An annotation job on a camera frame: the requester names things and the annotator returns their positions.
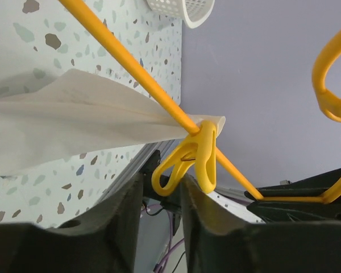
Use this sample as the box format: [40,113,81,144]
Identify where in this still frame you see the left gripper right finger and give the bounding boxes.
[180,175,341,272]

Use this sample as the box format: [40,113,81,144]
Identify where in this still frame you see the yellow clothespin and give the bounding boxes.
[151,121,217,197]

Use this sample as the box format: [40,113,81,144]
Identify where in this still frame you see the aluminium mounting rail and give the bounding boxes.
[95,139,252,205]

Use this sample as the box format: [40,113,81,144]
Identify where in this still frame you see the orange plastic hanger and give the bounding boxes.
[61,1,341,204]

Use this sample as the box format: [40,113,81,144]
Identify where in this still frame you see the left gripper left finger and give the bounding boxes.
[0,175,143,272]

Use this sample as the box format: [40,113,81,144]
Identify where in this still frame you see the white laundry basket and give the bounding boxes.
[147,0,215,29]

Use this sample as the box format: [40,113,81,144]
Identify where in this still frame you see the white underwear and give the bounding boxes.
[0,68,226,177]

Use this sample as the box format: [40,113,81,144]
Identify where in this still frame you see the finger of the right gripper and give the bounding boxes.
[257,168,341,197]
[247,201,341,223]

